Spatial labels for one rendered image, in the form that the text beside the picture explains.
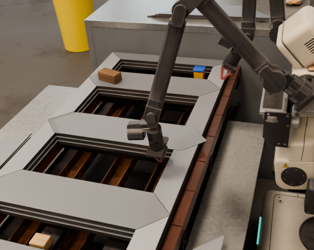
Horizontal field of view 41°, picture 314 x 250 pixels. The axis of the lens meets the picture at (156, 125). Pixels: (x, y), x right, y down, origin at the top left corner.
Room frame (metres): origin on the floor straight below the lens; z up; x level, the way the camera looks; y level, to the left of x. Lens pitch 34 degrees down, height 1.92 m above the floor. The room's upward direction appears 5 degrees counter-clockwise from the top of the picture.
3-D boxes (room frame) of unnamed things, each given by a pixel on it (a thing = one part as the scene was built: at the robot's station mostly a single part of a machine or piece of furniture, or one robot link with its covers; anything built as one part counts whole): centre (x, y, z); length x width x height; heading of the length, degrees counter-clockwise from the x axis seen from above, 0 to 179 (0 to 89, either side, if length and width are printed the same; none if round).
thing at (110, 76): (2.05, 0.23, 0.89); 0.12 x 0.06 x 0.05; 52
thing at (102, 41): (2.31, -0.22, 0.51); 1.30 x 0.04 x 1.01; 69
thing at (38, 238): (1.01, 0.44, 0.79); 0.06 x 0.05 x 0.04; 69
